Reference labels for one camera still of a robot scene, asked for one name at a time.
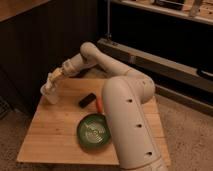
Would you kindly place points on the wooden shelf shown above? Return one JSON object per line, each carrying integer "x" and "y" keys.
{"x": 195, "y": 10}

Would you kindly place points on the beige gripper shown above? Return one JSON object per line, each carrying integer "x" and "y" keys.
{"x": 65, "y": 70}

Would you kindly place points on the vertical metal pole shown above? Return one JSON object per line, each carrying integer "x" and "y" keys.
{"x": 108, "y": 20}

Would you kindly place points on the wooden board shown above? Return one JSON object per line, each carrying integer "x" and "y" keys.
{"x": 52, "y": 137}

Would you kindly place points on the black rectangular block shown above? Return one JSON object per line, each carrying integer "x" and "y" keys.
{"x": 87, "y": 100}

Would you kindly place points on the green bowl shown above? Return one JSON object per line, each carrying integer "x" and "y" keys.
{"x": 92, "y": 131}

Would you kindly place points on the metal rail beam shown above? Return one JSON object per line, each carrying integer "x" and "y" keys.
{"x": 165, "y": 67}

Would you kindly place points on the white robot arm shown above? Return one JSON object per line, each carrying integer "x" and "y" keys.
{"x": 123, "y": 95}

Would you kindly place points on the orange carrot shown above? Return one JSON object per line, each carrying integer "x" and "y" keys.
{"x": 99, "y": 106}

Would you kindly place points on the translucent ceramic cup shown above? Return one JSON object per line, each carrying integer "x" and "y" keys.
{"x": 50, "y": 94}

